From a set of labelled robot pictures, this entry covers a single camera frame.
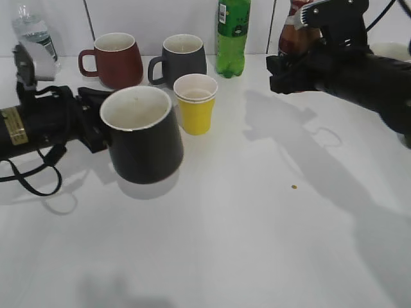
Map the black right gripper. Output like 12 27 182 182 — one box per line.
266 1 369 94

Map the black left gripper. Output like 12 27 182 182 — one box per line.
66 86 112 153

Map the orange juice bottle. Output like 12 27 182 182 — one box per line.
278 0 321 56

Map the black ceramic mug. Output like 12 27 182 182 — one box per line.
100 86 184 184

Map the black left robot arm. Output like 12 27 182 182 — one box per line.
1 41 110 158

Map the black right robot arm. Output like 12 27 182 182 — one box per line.
266 1 410 146

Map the yellow paper cup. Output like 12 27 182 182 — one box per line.
173 73 218 135

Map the white ceramic mug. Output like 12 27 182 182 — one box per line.
370 42 410 62

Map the dark red ceramic mug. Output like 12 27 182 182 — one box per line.
78 33 143 90

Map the clear water bottle green label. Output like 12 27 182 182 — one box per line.
10 1 61 73

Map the green soda bottle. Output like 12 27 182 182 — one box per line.
216 0 251 78

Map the dark grey ceramic mug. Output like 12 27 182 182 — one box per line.
148 34 207 89

